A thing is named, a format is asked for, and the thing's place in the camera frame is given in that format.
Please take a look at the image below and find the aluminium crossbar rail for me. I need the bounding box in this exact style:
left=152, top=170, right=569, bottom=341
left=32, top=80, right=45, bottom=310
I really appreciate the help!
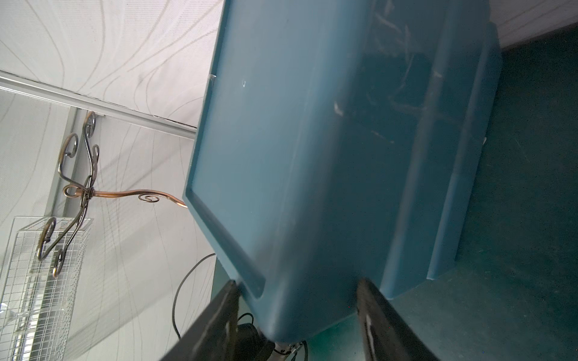
left=1, top=72, right=197, bottom=140

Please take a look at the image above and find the teal drawer cabinet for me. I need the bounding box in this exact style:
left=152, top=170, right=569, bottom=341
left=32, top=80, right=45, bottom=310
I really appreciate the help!
left=183, top=1, right=501, bottom=343

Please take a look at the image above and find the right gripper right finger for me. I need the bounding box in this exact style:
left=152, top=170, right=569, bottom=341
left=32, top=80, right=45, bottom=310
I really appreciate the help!
left=356, top=278, right=438, bottom=360

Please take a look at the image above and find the brown metal jewelry stand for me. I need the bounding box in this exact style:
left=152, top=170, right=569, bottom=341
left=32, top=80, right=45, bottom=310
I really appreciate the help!
left=36, top=111, right=187, bottom=278

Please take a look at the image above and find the white wire basket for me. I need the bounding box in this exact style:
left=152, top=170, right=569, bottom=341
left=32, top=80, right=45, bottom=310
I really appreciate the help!
left=1, top=217, right=93, bottom=360

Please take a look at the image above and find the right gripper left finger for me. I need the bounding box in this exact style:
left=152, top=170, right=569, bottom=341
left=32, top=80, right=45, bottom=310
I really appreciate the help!
left=163, top=280, right=240, bottom=361

